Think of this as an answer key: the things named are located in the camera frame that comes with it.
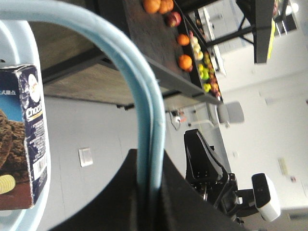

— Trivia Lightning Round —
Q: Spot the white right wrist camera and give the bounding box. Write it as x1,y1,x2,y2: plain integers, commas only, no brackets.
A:
251,173,281,222

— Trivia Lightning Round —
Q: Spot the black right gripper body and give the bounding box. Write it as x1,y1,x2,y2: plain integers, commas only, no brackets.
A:
184,129,258,219

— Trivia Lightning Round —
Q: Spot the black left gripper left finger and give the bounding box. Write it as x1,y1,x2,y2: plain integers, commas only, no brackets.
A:
51,149,141,231

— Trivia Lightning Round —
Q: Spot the small steel floor plate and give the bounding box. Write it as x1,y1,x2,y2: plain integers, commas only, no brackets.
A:
78,147,93,167

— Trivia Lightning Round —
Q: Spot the wooden display stand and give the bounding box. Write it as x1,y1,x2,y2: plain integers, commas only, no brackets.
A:
30,0,222,110

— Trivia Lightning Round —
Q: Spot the light blue shopping basket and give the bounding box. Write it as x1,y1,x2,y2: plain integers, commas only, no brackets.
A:
0,0,166,229

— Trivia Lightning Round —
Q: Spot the Chocofello cookie box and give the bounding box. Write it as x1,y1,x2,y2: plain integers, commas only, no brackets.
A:
0,64,48,210

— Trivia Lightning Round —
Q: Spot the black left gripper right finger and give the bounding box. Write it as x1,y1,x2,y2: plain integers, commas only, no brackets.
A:
157,153,245,231

